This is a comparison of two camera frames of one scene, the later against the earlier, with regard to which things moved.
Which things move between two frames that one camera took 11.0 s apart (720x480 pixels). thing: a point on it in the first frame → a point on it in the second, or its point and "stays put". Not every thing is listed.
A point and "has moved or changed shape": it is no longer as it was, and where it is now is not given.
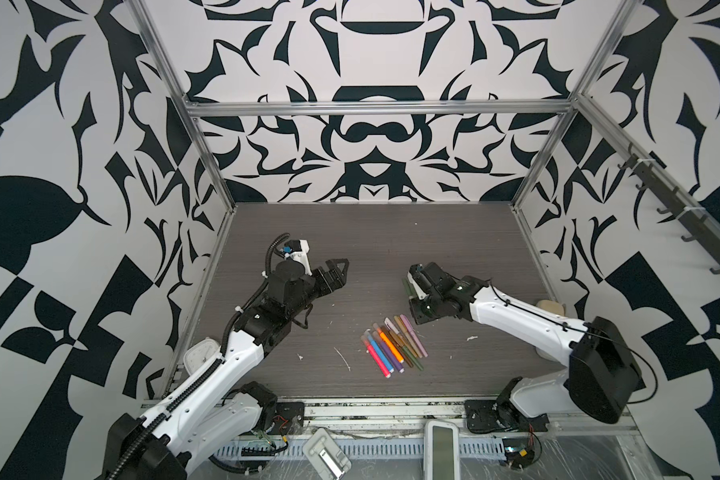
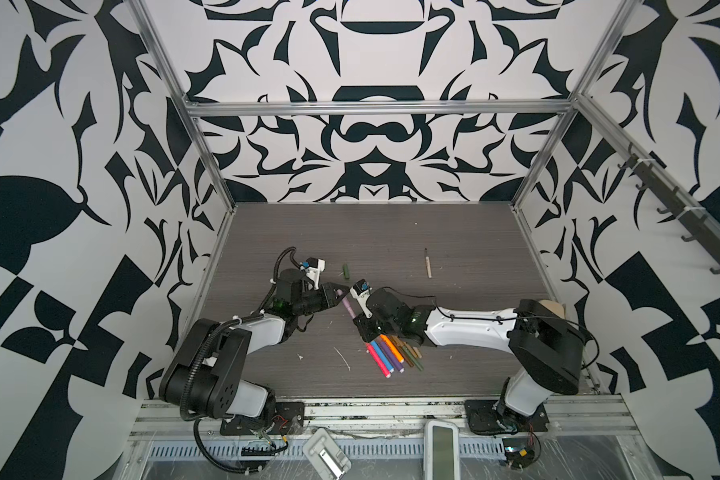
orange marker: (389, 342) stays put
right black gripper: (414, 302) → (363, 325)
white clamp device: (328, 459) stays put
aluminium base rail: (407, 420) stays put
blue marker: (382, 356) stays put
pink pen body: (414, 336) has moved or changed shape
